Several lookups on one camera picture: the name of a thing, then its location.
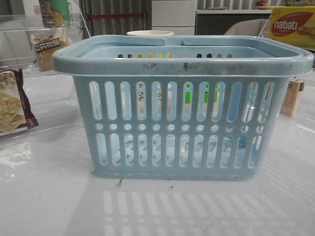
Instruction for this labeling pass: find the white cabinet background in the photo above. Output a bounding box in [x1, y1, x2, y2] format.
[152, 0, 197, 35]

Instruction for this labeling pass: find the clear acrylic shelf right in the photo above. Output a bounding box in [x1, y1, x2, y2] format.
[258, 0, 315, 132]

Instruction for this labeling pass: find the brown cracker package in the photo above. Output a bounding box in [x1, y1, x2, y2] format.
[0, 69, 39, 137]

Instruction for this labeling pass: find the packaged bread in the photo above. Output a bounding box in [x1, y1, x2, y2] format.
[30, 28, 68, 71]

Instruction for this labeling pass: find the clear acrylic shelf left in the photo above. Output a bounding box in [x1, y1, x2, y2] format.
[0, 12, 93, 138]

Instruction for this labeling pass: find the small beige snack box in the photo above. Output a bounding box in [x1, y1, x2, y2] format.
[280, 77, 305, 117]

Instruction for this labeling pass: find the white paper cup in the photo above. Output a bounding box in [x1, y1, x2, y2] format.
[126, 30, 174, 36]

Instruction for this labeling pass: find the clear acrylic shelf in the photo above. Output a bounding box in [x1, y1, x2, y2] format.
[0, 12, 93, 138]
[258, 0, 315, 132]

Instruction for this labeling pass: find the green cartoon snack can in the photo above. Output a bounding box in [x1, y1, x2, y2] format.
[39, 0, 70, 28]

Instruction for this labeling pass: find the yellow nabati wafer box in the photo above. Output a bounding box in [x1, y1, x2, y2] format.
[266, 6, 315, 50]

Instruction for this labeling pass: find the light blue plastic basket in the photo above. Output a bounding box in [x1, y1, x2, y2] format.
[53, 35, 314, 180]

